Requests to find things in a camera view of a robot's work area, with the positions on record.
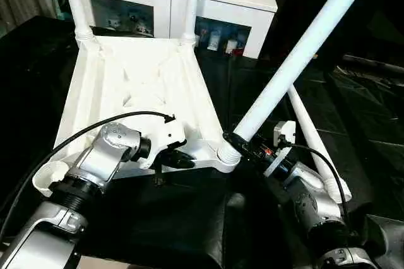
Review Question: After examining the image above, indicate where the white plastic table top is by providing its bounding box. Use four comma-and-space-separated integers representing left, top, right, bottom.
33, 33, 242, 198

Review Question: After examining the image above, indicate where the white plastic table leg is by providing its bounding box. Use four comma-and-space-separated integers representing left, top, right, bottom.
287, 84, 355, 205
59, 0, 97, 44
217, 0, 380, 164
181, 0, 202, 46

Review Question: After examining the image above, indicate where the black work mat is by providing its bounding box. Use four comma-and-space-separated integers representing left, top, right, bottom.
0, 15, 404, 269

